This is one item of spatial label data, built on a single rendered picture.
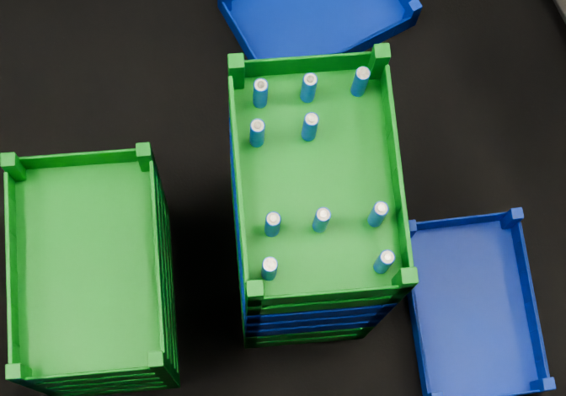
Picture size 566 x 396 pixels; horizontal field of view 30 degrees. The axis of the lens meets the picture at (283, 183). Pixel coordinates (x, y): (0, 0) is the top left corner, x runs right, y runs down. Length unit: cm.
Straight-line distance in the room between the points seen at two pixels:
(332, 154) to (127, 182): 32
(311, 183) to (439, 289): 54
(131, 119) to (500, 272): 69
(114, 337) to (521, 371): 71
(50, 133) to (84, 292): 48
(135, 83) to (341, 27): 38
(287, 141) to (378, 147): 12
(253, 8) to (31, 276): 70
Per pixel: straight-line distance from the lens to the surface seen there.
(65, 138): 187
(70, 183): 151
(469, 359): 181
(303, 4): 194
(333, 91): 137
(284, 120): 135
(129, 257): 147
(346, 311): 142
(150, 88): 188
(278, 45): 190
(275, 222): 125
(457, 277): 182
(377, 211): 126
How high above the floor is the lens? 176
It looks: 75 degrees down
